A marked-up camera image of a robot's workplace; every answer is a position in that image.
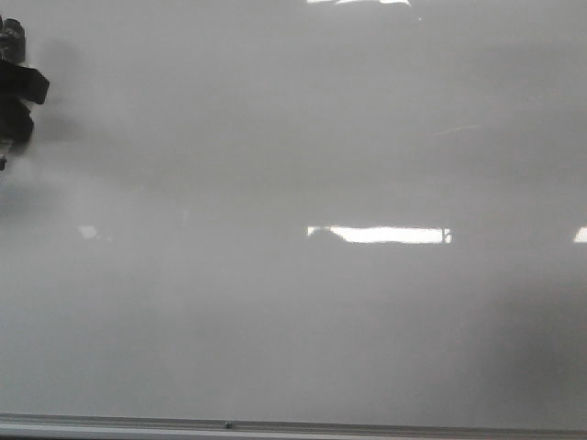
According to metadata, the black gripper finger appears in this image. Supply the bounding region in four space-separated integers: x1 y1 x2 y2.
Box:
1 95 34 144
1 60 50 105

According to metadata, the white marker with black cap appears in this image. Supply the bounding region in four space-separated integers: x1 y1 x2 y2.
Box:
1 18 26 171

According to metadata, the white whiteboard with aluminium frame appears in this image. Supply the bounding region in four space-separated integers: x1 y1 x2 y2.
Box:
1 1 586 439

